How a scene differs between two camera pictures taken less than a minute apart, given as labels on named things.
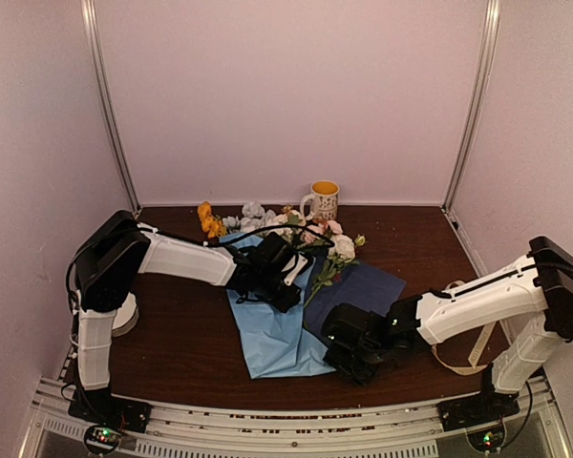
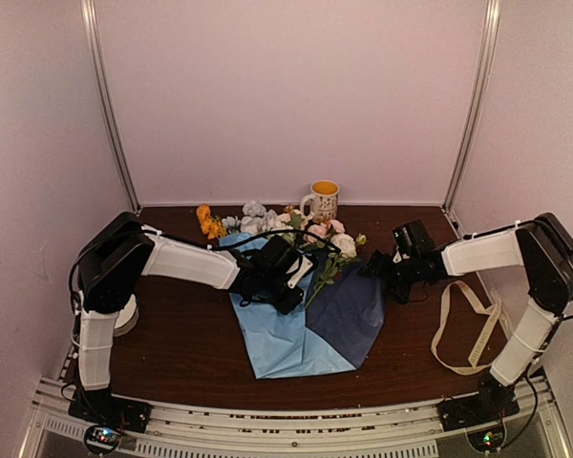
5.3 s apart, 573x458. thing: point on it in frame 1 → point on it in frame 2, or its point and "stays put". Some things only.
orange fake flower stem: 210,223 stays put
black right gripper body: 361,364 → 398,279
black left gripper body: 267,290 stays put
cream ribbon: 474,369 stays put
